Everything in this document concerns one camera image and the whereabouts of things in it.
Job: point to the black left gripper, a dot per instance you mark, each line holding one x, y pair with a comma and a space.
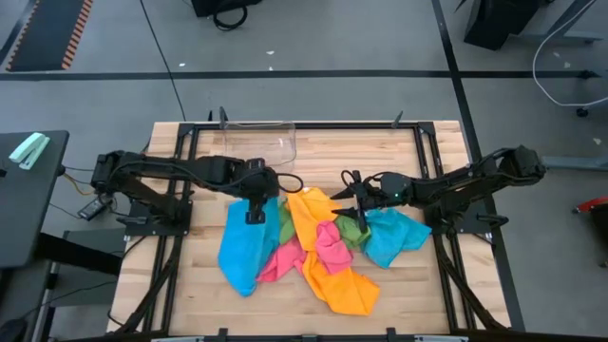
261, 187

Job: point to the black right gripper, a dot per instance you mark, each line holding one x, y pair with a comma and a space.
394, 190

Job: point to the green microfiber towel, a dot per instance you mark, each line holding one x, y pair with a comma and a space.
351, 230

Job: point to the blue microfiber towel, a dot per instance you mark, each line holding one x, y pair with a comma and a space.
242, 256
394, 235

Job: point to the pink microfiber towel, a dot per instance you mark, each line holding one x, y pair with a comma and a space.
332, 249

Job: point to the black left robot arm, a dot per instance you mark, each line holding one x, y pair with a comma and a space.
190, 167

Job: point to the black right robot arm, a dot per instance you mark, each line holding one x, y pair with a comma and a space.
456, 187

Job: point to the orange microfiber towel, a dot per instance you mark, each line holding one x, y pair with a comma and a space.
342, 290

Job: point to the clear plastic bin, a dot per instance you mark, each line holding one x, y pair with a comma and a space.
266, 140

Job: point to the black power adapter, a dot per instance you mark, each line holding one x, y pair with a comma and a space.
92, 210

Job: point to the black metal crossbar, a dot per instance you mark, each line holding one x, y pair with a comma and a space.
81, 254

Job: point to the black equipment box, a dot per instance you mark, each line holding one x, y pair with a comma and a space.
223, 5

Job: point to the grey desk leg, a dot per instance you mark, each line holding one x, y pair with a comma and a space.
575, 163
570, 37

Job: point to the black side table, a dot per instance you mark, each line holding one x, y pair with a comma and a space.
28, 209

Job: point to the black cabinet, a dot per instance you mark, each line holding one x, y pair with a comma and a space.
499, 21

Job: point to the mint green stapler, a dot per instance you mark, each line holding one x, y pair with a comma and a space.
28, 149

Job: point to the red cart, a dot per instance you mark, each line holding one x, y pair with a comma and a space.
594, 203

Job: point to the black caster wheel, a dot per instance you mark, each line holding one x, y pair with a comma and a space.
582, 112

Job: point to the black orange-striped floor mat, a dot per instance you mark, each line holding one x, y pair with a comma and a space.
47, 33

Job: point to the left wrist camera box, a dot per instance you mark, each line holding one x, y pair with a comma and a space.
255, 165

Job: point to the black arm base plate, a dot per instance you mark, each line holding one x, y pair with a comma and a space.
183, 227
475, 209

